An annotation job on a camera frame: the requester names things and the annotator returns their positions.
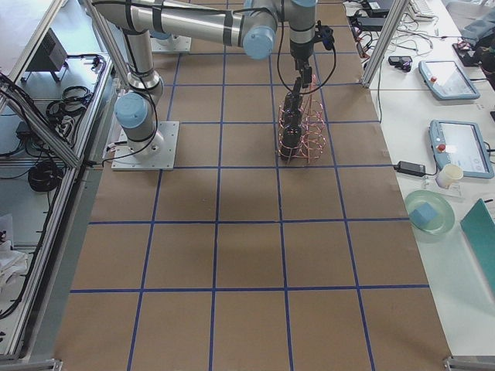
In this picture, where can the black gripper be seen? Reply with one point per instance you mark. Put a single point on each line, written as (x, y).
(301, 51)

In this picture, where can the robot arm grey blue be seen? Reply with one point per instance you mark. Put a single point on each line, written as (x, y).
(146, 24)

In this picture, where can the dark bottle in basket left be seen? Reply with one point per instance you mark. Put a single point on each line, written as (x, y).
(293, 99)

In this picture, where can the dark bottle in basket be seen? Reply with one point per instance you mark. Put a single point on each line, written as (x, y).
(293, 99)
(289, 146)

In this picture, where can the dark bottle in basket right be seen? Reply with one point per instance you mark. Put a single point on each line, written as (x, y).
(289, 146)

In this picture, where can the black adapter on table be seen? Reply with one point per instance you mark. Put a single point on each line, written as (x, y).
(410, 168)

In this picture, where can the teach pendant far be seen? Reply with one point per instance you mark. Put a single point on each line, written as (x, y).
(447, 80)

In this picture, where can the teach pendant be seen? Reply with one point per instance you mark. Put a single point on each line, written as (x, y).
(460, 143)
(447, 80)

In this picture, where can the teach pendant near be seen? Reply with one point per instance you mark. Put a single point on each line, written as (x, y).
(460, 143)

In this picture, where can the white paper cup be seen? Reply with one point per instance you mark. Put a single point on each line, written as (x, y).
(449, 174)

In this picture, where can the blue foam cube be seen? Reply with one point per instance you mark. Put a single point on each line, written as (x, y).
(422, 215)

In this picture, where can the green glass plate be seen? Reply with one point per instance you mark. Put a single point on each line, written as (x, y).
(444, 222)

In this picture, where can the teal board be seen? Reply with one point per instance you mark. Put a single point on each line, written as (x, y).
(478, 227)

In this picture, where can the grey control box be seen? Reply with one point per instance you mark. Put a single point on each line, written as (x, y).
(50, 57)

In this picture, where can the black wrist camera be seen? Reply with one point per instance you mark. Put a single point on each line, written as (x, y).
(324, 35)

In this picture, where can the copper wire wine basket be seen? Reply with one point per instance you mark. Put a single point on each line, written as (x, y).
(313, 139)

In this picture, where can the aluminium frame post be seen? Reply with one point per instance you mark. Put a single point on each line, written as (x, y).
(390, 26)

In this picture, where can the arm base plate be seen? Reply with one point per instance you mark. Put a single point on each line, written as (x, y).
(159, 154)
(172, 45)

